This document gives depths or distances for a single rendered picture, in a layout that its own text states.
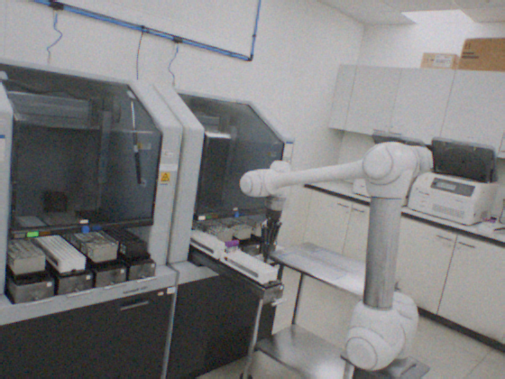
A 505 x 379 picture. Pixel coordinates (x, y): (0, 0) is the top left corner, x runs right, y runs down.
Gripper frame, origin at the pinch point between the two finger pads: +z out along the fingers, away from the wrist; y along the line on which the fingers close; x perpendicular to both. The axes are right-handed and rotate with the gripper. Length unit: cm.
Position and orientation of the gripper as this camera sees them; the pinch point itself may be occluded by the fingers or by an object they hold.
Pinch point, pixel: (267, 250)
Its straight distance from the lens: 193.1
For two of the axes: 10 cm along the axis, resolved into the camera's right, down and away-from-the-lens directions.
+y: -7.0, 0.2, -7.1
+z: -1.6, 9.7, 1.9
